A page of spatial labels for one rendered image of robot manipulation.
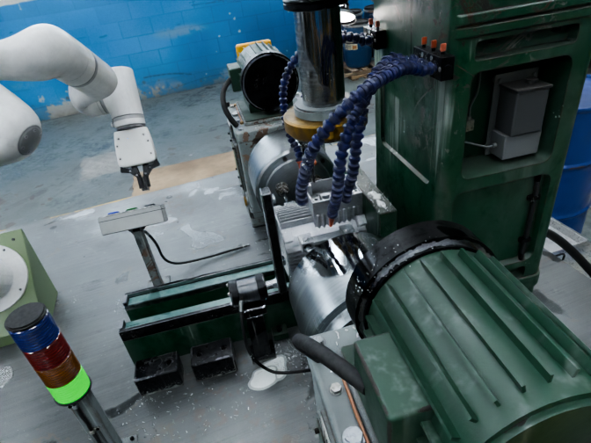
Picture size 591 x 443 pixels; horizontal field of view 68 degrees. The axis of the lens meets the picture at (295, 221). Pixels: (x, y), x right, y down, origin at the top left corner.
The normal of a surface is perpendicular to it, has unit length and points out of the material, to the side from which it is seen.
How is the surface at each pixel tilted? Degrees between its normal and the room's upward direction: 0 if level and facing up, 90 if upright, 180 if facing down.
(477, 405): 41
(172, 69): 90
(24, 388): 0
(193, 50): 90
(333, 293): 32
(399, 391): 0
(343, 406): 0
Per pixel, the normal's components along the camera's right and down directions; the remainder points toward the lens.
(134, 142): 0.15, 0.07
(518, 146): 0.23, 0.51
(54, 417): -0.11, -0.83
